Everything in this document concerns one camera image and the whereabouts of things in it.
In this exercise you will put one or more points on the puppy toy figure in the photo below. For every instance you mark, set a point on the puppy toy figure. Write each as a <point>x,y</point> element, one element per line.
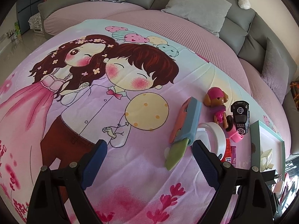
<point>216,95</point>

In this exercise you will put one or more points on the black toy car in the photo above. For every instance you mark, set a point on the black toy car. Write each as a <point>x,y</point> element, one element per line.
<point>240,116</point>

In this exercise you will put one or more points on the teal cardboard box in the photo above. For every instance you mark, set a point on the teal cardboard box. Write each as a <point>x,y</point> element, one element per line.
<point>257,140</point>

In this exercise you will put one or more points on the pink plastic toy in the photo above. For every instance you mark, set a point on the pink plastic toy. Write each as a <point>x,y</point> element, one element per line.
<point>238,137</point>

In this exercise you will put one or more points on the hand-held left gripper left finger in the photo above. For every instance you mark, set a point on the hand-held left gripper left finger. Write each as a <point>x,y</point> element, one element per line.
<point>93,163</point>

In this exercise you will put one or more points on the toy knife with green blade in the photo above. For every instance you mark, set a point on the toy knife with green blade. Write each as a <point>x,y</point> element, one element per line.
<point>189,119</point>

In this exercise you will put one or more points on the red and white tube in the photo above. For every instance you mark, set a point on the red and white tube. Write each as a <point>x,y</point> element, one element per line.
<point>227,149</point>

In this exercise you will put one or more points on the grey purple pillow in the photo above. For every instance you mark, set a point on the grey purple pillow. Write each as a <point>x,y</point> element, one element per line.
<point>275,70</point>

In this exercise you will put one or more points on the purple lighter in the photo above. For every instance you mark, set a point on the purple lighter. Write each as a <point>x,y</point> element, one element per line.
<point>233,154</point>

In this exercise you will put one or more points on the white phone stand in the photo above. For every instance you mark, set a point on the white phone stand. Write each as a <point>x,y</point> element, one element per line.
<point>266,158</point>

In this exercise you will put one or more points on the printed cartoon blanket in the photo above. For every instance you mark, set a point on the printed cartoon blanket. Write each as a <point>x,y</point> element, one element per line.
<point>70,121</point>

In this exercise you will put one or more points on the orange bag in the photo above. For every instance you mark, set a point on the orange bag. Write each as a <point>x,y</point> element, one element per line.
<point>294,93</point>

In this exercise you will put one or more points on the pink sofa seat cover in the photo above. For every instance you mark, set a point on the pink sofa seat cover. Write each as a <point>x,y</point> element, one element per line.
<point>163,21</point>

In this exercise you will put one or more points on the white lace cover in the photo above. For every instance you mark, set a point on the white lace cover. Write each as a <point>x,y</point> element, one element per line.
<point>36,22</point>

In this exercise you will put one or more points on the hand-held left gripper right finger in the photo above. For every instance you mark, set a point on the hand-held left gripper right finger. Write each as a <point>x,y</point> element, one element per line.
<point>206,163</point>

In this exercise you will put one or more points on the blue grey cabinet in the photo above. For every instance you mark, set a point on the blue grey cabinet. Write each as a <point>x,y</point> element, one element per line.
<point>25,11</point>

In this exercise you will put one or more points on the light grey pillow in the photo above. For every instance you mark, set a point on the light grey pillow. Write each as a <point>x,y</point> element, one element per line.
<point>198,7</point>

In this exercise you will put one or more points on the white wrist band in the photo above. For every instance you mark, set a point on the white wrist band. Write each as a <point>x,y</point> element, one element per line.
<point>218,133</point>

